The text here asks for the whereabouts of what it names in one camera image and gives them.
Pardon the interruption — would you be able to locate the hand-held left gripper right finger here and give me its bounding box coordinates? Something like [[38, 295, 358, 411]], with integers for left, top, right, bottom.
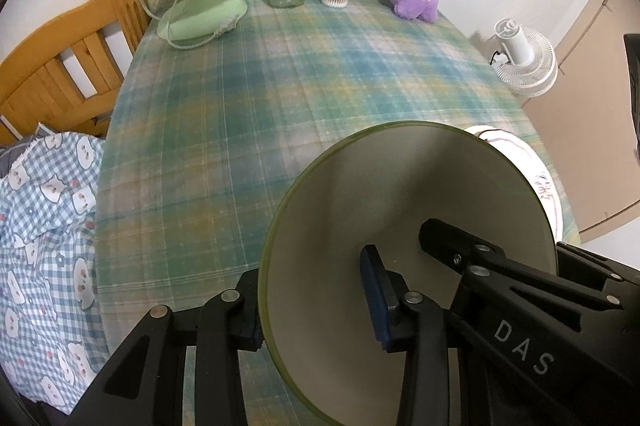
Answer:
[[360, 245, 481, 426]]

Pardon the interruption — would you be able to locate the white floor fan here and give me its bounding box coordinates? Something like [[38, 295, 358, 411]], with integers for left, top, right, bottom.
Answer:
[[489, 18, 558, 97]]

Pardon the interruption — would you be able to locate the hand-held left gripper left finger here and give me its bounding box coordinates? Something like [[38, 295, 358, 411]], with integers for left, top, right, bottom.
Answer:
[[75, 271, 266, 426]]

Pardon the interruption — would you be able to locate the blue checked blanket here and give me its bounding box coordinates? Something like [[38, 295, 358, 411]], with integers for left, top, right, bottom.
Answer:
[[0, 131, 111, 417]]

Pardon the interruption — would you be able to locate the pink flower plate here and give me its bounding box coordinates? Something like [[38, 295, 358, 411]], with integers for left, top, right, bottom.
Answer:
[[465, 126, 566, 241]]

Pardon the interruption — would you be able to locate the plaid tablecloth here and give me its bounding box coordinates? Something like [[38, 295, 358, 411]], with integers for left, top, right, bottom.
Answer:
[[95, 0, 581, 426]]

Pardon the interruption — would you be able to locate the white fan cord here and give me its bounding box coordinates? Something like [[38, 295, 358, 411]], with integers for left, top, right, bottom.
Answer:
[[134, 0, 241, 50]]

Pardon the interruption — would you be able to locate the wooden chair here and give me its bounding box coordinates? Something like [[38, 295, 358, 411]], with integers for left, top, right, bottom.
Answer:
[[0, 0, 151, 147]]

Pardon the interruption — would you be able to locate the dark flat object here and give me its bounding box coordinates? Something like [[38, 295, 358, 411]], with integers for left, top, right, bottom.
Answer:
[[622, 33, 640, 147]]

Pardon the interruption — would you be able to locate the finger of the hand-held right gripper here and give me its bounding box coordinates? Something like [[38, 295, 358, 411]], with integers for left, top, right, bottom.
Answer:
[[419, 219, 558, 279], [557, 242, 640, 294]]

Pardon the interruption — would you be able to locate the beige door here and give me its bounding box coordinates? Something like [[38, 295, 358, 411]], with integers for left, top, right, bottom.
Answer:
[[520, 0, 640, 237]]

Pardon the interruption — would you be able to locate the green-rimmed beige plate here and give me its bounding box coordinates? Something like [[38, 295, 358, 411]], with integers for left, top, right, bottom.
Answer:
[[257, 121, 558, 426]]

